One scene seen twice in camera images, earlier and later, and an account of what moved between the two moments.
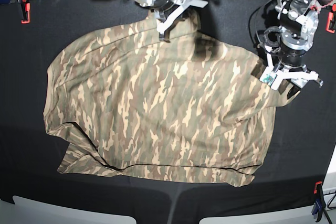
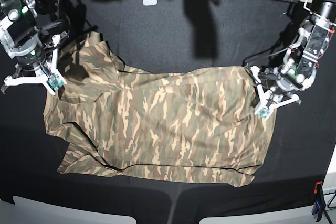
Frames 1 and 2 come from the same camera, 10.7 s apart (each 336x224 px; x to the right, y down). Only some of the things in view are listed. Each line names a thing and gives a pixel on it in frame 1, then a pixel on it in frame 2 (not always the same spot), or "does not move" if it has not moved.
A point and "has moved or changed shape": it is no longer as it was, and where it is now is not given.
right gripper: (298, 76) → (265, 104)
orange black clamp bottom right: (319, 206) does not move
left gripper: (185, 0) → (47, 74)
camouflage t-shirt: (181, 108) has moved or changed shape
